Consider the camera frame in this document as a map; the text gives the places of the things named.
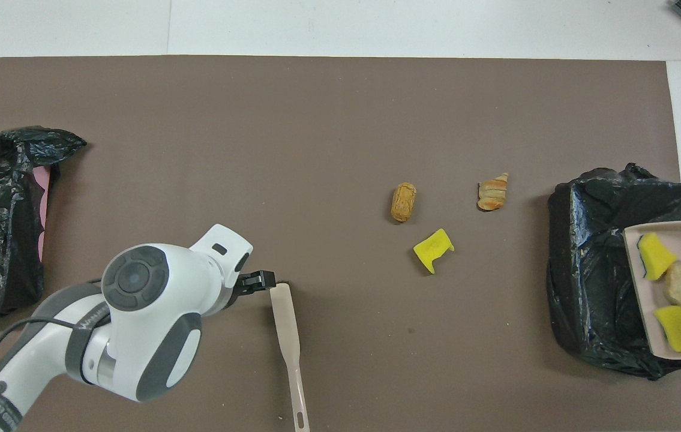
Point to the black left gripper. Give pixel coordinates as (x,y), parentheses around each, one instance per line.
(245,287)

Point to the beige brush black bristles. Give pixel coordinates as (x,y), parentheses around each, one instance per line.
(285,324)

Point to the brown bread roll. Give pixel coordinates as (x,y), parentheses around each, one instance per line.
(404,202)

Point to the orange striped croissant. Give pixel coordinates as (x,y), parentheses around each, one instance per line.
(492,193)

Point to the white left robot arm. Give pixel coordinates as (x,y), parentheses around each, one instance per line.
(154,312)

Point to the brown table mat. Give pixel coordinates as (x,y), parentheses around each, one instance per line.
(340,108)

